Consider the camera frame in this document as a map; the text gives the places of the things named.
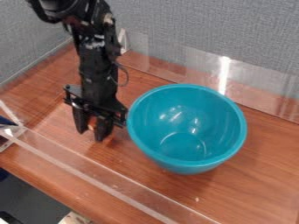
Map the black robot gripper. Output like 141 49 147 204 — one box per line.
64 45 127 142

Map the red and white toy mushroom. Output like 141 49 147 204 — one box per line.
88 124 95 130

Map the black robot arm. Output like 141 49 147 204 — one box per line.
25 0 127 141

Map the blue plastic bowl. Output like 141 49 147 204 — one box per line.
127 84 248 175

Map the clear acrylic front barrier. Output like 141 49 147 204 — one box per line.
0 126 219 224

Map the clear acrylic barrier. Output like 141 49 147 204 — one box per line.
117 31 299 124
0 28 70 86
0 126 219 224

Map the clear acrylic left barrier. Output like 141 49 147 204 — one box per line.
0 28 70 86

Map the clear acrylic back barrier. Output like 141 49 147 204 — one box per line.
117 31 299 124

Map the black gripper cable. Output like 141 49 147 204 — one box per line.
112 59 129 88

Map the clear acrylic left bracket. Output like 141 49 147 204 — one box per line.
0 100 25 153

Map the clear acrylic corner bracket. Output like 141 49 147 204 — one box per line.
117 28 129 54

